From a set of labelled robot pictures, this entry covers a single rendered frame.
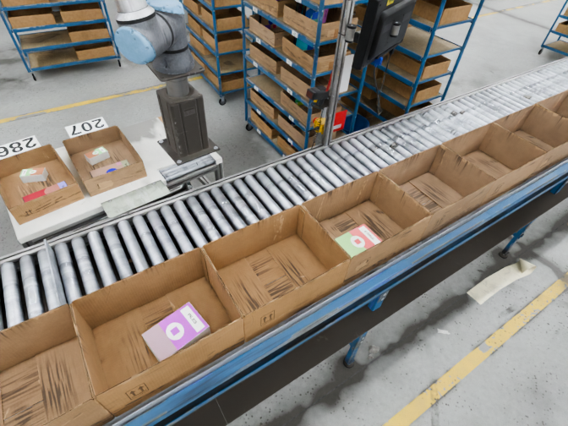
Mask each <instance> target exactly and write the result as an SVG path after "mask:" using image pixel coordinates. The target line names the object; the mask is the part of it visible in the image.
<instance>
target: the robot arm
mask: <svg viewBox="0 0 568 426"><path fill-rule="evenodd" d="M113 1H114V3H115V5H116V7H117V14H116V16H115V20H116V21H117V25H118V27H119V28H118V29H117V31H116V33H115V42H116V45H117V46H118V50H119V51H120V52H121V53H122V54H123V55H124V56H125V57H126V58H127V59H128V60H129V61H131V62H134V63H137V64H147V63H149V62H153V67H154V69H155V70H156V71H158V72H160V73H163V74H184V73H187V72H188V71H190V70H192V69H193V68H194V57H193V55H192V53H191V51H190V50H189V48H188V38H187V31H186V24H185V17H184V11H183V5H182V4H181V3H180V2H179V1H177V0H147V1H146V0H113Z"/></svg>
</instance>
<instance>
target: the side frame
mask: <svg viewBox="0 0 568 426"><path fill-rule="evenodd" d="M567 178H568V162H567V163H566V164H565V165H563V166H561V167H559V168H557V169H556V170H554V171H552V172H551V173H549V174H547V175H546V176H544V177H542V178H540V179H539V180H538V181H536V182H534V183H532V184H530V185H528V186H527V187H525V188H524V189H522V190H520V191H519V192H517V193H515V194H513V195H512V196H510V197H509V198H507V199H505V200H503V201H501V202H500V203H498V204H497V205H495V206H493V207H491V208H490V209H488V210H486V211H485V212H483V213H481V214H480V215H478V216H476V217H474V218H472V219H471V220H470V221H467V222H466V223H464V224H462V225H461V226H459V227H458V228H456V229H454V230H453V231H451V232H448V233H447V234H446V235H444V236H443V237H441V238H439V239H437V240H435V241H433V242H432V243H430V244H429V245H427V246H425V247H424V248H421V249H420V250H419V251H417V252H415V253H414V254H411V255H410V256H408V257H406V258H405V259H403V260H401V261H400V262H398V263H396V264H395V265H393V266H392V267H390V268H388V269H386V270H384V271H382V272H381V273H379V274H378V275H377V276H374V277H373V278H371V279H369V280H367V281H366V282H364V283H363V284H361V285H359V286H358V287H355V288H353V289H352V290H351V291H349V292H347V293H345V294H344V295H342V296H340V297H339V298H337V299H335V300H334V301H332V302H330V303H328V304H326V305H325V306H324V307H322V308H320V309H318V310H316V311H315V312H313V313H312V314H310V315H308V316H306V317H305V318H303V319H301V320H299V321H298V322H297V323H295V324H293V325H291V326H289V327H287V328H286V329H285V330H283V331H281V332H279V333H278V334H276V335H274V336H273V337H271V338H269V339H268V340H266V341H264V342H262V343H260V344H259V345H258V346H256V347H254V348H252V349H250V350H249V351H247V352H246V353H244V354H242V355H240V356H239V357H237V358H235V359H233V360H232V361H231V362H229V363H226V364H225V365H223V366H221V367H220V368H218V369H217V370H215V371H213V372H212V373H210V374H207V375H206V376H205V377H203V378H202V379H200V380H198V381H196V382H194V383H193V384H192V385H189V386H188V387H186V388H184V389H183V390H181V391H179V392H178V393H176V394H174V395H173V396H170V397H169V398H167V399H166V400H165V401H162V402H160V403H159V404H157V405H155V406H154V407H152V408H151V409H149V410H147V411H145V412H143V413H141V414H140V415H139V416H137V417H136V418H133V419H132V420H130V421H128V422H126V423H125V424H123V425H122V426H173V425H174V424H175V423H177V422H179V421H181V420H182V419H184V418H186V417H187V416H188V415H190V414H191V413H193V412H195V411H197V410H198V409H200V408H202V407H203V406H204V405H206V404H208V403H209V402H211V401H213V400H215V399H216V398H217V397H218V396H221V395H222V394H224V393H225V392H227V391H229V390H230V389H231V388H233V387H235V386H236V385H238V384H240V383H242V382H243V381H245V380H246V379H248V378H249V377H251V376H252V375H254V374H256V373H258V372H259V371H260V370H262V369H264V368H265V367H267V366H269V365H270V364H272V363H274V362H275V361H276V360H278V359H279V358H282V357H283V356H285V355H286V354H288V353H289V352H291V351H292V350H294V349H296V348H297V347H299V346H301V345H303V344H304V343H305V342H306V341H309V340H310V339H312V338H313V337H315V336H317V335H318V334H319V333H321V332H323V331H324V330H326V329H328V328H330V327H331V326H333V325H334V324H336V323H337V322H339V321H340V320H343V319H344V318H346V317H347V316H348V315H350V314H352V313H353V312H355V311H357V310H358V309H360V308H362V307H363V306H364V305H366V304H367V303H369V302H371V301H373V300H374V299H376V298H377V297H379V296H380V295H382V294H383V293H385V292H387V291H389V290H390V289H391V288H393V287H395V286H396V285H398V284H400V283H401V282H403V281H405V280H406V279H407V278H409V277H410V276H413V275H414V274H416V273H417V272H419V271H420V270H422V269H423V268H425V267H427V266H428V265H430V264H432V263H434V262H435V261H436V260H437V259H440V258H441V257H443V256H444V255H446V254H448V253H449V252H450V251H452V250H454V249H456V248H457V247H459V246H461V245H462V244H464V243H465V242H467V241H468V240H470V239H471V238H474V237H475V236H477V235H478V234H479V233H481V232H483V231H484V230H486V229H488V228H489V227H491V226H493V225H494V224H495V223H497V222H498V221H501V220H502V219H504V218H505V217H507V216H508V215H510V214H511V213H513V212H515V211H516V210H518V209H520V208H522V207H523V206H524V205H526V204H528V203H529V202H531V201H532V200H534V199H536V198H537V197H538V196H540V195H542V194H544V193H545V192H547V191H549V190H550V189H552V188H553V187H555V186H556V185H558V184H559V183H562V182H563V181H565V180H566V179H567Z"/></svg>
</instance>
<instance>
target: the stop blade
mask: <svg viewBox="0 0 568 426"><path fill-rule="evenodd" d="M44 244H45V247H46V254H47V258H48V262H49V265H50V269H51V273H52V279H53V284H54V287H55V291H56V295H57V301H58V306H61V305H64V304H65V303H67V301H66V298H65V294H64V290H63V284H62V280H61V276H60V273H59V269H58V266H57V260H56V256H55V253H54V251H53V250H52V248H51V247H50V245H49V244H48V242H47V241H46V239H44Z"/></svg>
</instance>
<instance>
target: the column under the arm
mask: <svg viewBox="0 0 568 426"><path fill-rule="evenodd" d="M188 87H189V93H188V94H187V95H186V96H182V97H173V96H170V95H168V93H167V88H166V87H165V88H161V89H159V90H156V95H157V99H158V103H159V107H160V111H161V117H162V122H163V125H164V129H165V133H166V138H165V139H161V140H158V141H157V143H158V144H159V145H160V146H161V148H162V149H163V150H164V151H165V152H166V153H167V154H168V155H169V156H170V157H171V158H172V159H173V161H174V162H175V163H176V164H177V165H178V166H180V165H182V164H184V163H187V162H190V161H193V160H195V159H198V158H200V157H202V156H206V155H209V154H210V153H213V152H216V151H218V150H220V148H219V147H218V146H217V145H216V144H215V143H214V142H213V141H212V140H211V139H210V138H209V137H208V133H207V126H206V119H205V106H204V99H203V95H202V94H201V93H200V92H198V91H197V90H196V89H195V88H194V87H193V86H192V85H191V84H190V83H188Z"/></svg>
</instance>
